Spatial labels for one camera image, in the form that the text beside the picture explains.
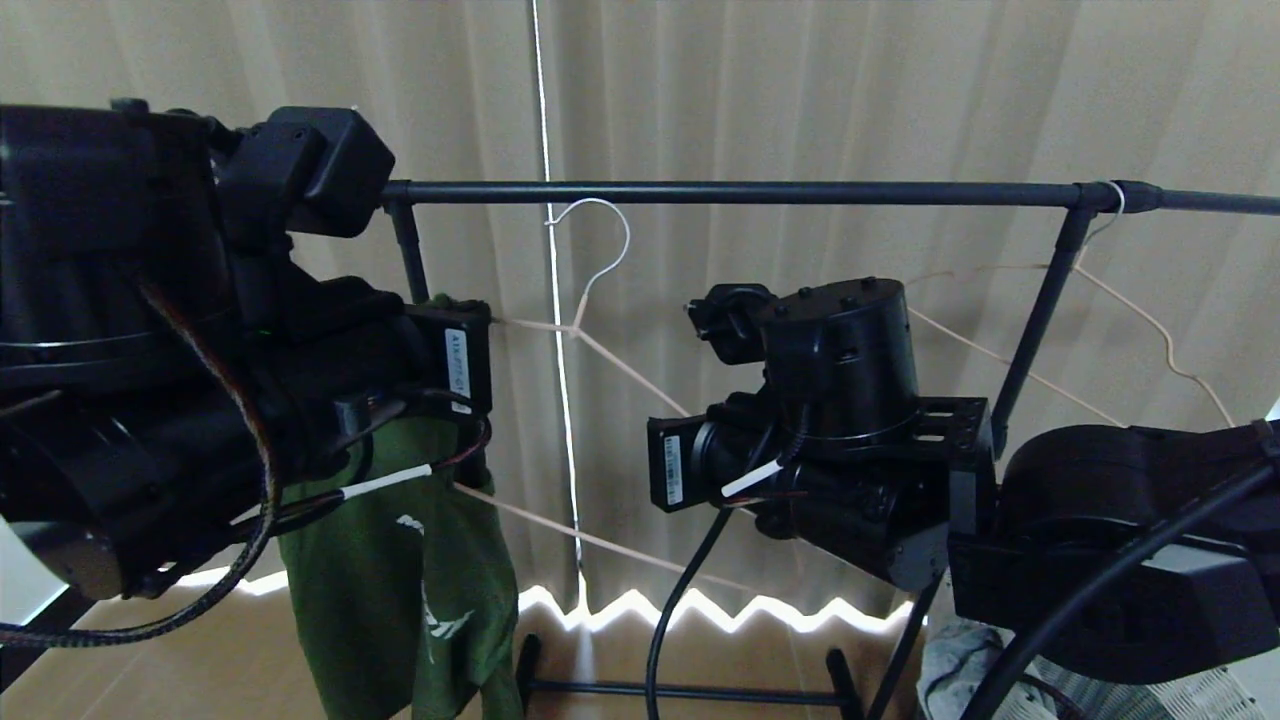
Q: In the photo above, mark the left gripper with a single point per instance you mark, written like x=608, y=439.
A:
x=180, y=470

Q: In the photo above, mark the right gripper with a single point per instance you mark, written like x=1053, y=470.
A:
x=850, y=500

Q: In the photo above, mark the green long-sleeved shirt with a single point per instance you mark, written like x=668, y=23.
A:
x=380, y=620

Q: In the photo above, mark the pink clothes hanger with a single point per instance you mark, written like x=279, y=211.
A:
x=576, y=328
x=1000, y=359

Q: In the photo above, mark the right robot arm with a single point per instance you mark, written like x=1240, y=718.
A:
x=1100, y=500

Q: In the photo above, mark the black clothes rack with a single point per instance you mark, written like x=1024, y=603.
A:
x=750, y=192

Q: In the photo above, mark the white laundry basket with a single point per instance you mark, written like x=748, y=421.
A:
x=1190, y=700

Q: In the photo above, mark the pale grey garment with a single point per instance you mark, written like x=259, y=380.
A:
x=960, y=670

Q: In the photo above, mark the beige curtain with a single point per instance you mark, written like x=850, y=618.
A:
x=800, y=90

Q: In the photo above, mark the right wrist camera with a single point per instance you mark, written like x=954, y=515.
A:
x=730, y=315

